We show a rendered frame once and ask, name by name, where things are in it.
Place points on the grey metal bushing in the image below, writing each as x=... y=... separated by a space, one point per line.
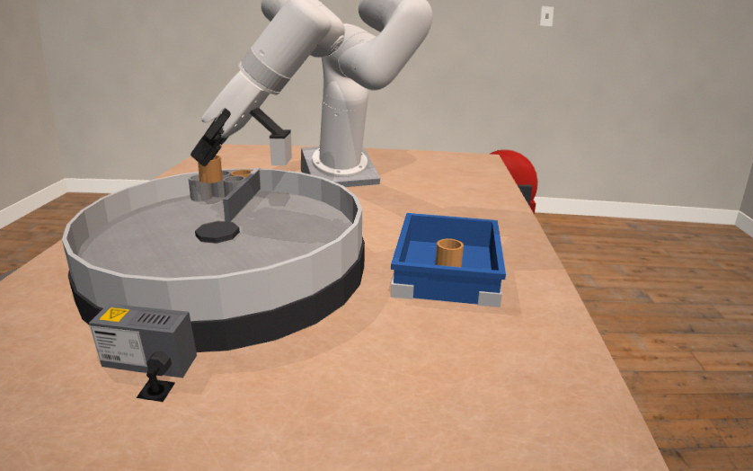
x=218 y=187
x=230 y=183
x=199 y=191

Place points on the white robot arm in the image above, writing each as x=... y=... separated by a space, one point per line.
x=299 y=28

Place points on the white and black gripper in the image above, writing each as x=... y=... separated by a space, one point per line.
x=231 y=110

